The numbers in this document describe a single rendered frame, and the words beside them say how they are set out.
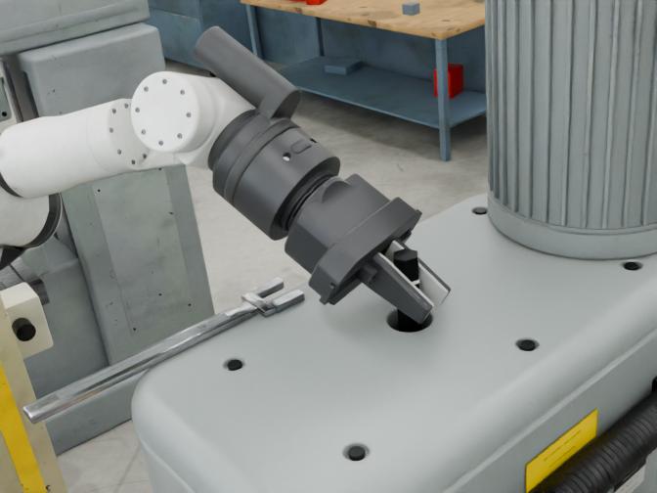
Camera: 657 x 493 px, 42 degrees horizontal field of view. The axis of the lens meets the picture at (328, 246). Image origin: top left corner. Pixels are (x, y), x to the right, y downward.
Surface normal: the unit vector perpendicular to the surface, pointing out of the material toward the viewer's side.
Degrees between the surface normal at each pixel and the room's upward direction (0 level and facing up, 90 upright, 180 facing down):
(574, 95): 90
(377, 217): 30
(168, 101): 68
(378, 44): 90
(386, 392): 0
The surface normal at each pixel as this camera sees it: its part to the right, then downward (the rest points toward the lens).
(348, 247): 0.31, -0.65
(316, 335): -0.11, -0.87
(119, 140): 0.90, -0.16
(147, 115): -0.39, 0.11
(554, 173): -0.58, 0.44
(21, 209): 0.86, 0.28
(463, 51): -0.76, 0.38
